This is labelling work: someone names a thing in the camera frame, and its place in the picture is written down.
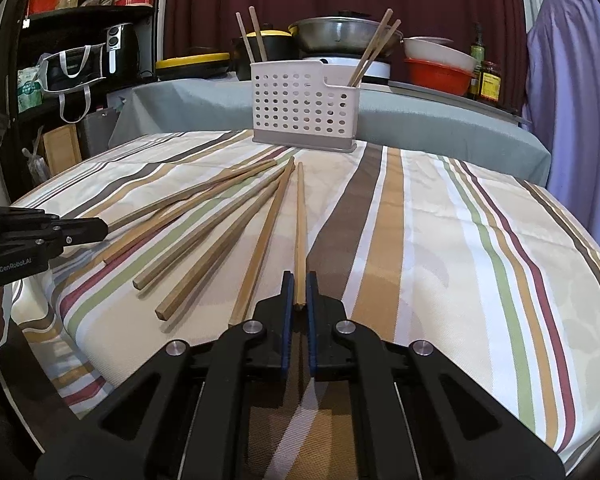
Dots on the silver wok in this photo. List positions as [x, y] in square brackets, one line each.
[330, 40]

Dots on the yellow lidded electric pan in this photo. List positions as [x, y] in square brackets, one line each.
[192, 62]

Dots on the purple cloth cover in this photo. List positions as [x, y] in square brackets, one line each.
[580, 110]

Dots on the pile of wooden chopsticks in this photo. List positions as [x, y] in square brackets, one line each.
[200, 270]

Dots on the black shelf unit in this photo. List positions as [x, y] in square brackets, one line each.
[80, 17]

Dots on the black pot with yellow lid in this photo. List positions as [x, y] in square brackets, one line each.
[280, 47]

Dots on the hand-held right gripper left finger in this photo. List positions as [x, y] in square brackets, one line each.
[287, 320]

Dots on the white bowl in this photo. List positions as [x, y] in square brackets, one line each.
[437, 52]

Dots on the grey storage bin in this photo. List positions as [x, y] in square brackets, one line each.
[97, 132]

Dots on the striped tablecloth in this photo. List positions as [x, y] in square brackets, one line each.
[430, 260]

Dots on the wooden chopstick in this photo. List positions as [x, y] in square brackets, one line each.
[244, 37]
[195, 193]
[300, 220]
[258, 35]
[379, 50]
[374, 40]

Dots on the sauce jar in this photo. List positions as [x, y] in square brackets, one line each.
[490, 82]

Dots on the black white tote bag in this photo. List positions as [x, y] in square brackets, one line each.
[70, 70]

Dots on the pink perforated utensil holder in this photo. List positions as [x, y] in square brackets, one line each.
[300, 105]

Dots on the white induction cooker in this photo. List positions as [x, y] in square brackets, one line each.
[377, 72]

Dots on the green white packet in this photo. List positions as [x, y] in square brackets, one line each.
[30, 87]

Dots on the dark oil bottle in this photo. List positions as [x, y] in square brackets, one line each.
[476, 50]

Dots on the black silver air fryer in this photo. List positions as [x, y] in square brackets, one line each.
[117, 45]

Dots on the red colander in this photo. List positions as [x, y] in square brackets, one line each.
[437, 77]

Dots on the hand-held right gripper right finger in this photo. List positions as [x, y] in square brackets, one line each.
[312, 320]

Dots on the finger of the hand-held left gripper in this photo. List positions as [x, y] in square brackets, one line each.
[40, 220]
[45, 241]

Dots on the wooden board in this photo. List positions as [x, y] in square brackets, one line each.
[60, 147]

